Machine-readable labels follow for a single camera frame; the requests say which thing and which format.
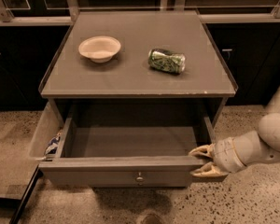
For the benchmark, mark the clear plastic bin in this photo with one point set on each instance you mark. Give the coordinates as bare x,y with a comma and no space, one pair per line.
46,129

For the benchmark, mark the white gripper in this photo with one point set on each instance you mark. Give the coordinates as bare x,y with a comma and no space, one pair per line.
224,155

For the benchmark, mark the white paper bowl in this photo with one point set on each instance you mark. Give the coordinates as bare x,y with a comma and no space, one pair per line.
99,49

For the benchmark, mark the grey drawer cabinet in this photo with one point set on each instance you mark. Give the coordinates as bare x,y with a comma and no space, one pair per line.
129,75

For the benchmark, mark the dark right cabinet handle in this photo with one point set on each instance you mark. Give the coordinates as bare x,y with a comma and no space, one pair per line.
226,54

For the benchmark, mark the crushed green soda can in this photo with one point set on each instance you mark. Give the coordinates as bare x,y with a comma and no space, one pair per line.
167,61

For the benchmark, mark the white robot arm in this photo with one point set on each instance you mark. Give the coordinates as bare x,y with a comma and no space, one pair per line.
262,145

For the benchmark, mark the grey top drawer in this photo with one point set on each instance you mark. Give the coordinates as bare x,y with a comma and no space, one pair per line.
125,146

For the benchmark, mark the black pole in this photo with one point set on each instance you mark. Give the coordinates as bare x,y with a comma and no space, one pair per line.
26,196

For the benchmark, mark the blue white snack bag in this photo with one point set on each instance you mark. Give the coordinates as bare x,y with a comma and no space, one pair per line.
53,143

